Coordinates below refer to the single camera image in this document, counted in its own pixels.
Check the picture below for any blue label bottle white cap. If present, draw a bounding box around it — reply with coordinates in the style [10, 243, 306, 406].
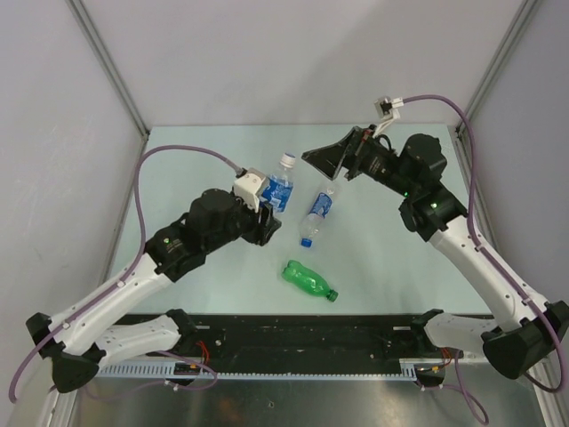
[261, 153, 296, 215]

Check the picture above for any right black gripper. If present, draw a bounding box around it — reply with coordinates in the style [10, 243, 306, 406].
[302, 125, 417, 197]

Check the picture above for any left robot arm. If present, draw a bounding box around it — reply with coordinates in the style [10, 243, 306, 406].
[26, 189, 281, 393]

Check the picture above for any grey slotted cable duct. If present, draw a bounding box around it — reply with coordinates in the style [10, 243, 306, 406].
[96, 359, 443, 382]

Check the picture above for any left aluminium frame post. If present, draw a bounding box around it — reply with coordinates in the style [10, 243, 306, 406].
[66, 0, 150, 137]

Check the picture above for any green plastic bottle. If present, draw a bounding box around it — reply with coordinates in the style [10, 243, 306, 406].
[281, 260, 339, 302]

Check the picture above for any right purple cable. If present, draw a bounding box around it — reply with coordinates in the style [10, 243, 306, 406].
[402, 93, 568, 393]

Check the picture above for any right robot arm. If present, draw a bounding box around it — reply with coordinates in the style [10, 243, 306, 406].
[301, 126, 568, 380]

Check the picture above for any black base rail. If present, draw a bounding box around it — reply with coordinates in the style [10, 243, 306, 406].
[173, 315, 454, 374]

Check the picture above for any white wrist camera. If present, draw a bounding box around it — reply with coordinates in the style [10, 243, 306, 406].
[232, 168, 268, 213]
[373, 96, 404, 137]

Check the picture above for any clear bottle blue cap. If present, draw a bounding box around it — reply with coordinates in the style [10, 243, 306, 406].
[299, 181, 341, 248]

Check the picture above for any purple cable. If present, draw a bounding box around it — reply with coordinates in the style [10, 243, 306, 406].
[402, 93, 568, 393]
[8, 145, 244, 404]

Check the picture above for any right aluminium frame post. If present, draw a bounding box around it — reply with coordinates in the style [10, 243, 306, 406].
[460, 0, 541, 130]

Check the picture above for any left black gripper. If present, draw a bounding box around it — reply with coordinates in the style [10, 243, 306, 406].
[204, 191, 281, 254]

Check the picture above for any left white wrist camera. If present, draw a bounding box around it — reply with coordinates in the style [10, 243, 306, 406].
[232, 168, 268, 213]

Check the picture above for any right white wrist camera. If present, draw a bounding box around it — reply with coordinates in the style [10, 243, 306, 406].
[373, 96, 404, 137]

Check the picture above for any aluminium frame post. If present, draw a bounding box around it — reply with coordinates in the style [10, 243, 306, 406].
[66, 0, 150, 137]
[460, 0, 541, 130]

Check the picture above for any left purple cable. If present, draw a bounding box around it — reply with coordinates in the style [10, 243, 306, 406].
[8, 145, 244, 404]

